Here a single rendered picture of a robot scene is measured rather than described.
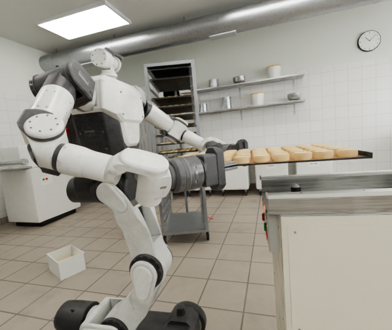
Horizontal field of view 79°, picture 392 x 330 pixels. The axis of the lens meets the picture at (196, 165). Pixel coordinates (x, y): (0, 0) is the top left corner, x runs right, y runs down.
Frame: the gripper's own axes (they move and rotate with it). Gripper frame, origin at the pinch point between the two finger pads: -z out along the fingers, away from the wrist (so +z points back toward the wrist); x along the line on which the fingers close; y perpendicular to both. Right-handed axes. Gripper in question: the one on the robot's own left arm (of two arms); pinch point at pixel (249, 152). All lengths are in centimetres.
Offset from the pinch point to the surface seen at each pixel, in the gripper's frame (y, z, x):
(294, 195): -17.7, -35.1, -10.1
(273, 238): -19.4, -28.0, -24.8
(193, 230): 40, 128, -85
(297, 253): -18.5, -35.9, -27.2
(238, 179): 196, 233, -70
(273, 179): 0.3, -12.2, -11.0
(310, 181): 10.6, -21.9, -12.6
